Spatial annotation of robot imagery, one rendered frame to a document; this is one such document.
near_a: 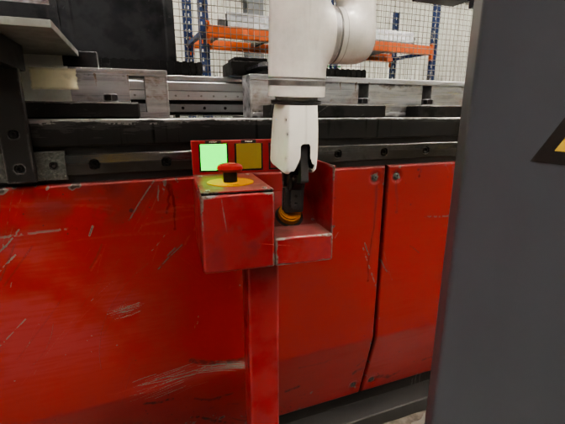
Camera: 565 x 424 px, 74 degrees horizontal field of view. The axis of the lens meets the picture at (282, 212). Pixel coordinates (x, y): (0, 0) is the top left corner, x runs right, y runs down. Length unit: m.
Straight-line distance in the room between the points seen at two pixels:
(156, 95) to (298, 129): 0.40
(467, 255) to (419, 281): 0.91
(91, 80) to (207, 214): 0.43
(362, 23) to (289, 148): 0.20
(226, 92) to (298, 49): 0.62
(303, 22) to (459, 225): 0.42
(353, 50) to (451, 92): 0.65
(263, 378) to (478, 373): 0.58
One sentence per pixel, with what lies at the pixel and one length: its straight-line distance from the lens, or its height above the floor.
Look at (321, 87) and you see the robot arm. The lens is 0.56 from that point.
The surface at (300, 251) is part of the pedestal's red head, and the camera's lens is 0.57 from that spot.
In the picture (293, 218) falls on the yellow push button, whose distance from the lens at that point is 0.61.
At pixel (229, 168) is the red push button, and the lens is 0.57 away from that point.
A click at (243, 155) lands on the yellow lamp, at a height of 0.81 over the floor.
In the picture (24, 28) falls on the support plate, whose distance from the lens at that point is 0.63.
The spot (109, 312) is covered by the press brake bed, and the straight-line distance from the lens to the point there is 0.82.
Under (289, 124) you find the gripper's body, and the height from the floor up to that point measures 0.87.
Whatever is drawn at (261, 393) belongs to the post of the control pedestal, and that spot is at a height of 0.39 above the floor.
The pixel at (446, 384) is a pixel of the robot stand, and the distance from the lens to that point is 0.20.
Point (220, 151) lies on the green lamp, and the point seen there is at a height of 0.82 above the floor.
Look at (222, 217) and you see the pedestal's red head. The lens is 0.53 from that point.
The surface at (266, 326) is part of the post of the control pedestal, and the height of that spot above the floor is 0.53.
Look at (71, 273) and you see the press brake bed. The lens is 0.79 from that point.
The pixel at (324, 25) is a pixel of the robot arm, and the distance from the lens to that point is 0.56.
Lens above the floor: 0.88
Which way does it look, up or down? 15 degrees down
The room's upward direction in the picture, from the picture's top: straight up
